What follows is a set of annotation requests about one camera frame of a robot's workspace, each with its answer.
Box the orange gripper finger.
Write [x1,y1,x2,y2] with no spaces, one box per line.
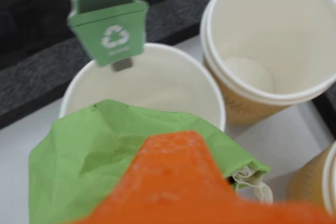
[65,130,336,224]

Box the green paper ball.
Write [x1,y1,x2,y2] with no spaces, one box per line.
[28,99,274,224]

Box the paper cup with green tag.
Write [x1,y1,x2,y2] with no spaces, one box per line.
[59,42,226,133]

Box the paper cup with orange tag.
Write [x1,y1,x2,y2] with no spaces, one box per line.
[286,141,336,216]

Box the green recycling bin tag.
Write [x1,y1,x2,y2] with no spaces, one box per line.
[67,0,149,72]

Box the short black foam strip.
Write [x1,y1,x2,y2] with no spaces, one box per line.
[0,0,237,130]

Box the paper cup with blue tag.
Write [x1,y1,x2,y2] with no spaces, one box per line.
[199,0,336,126]

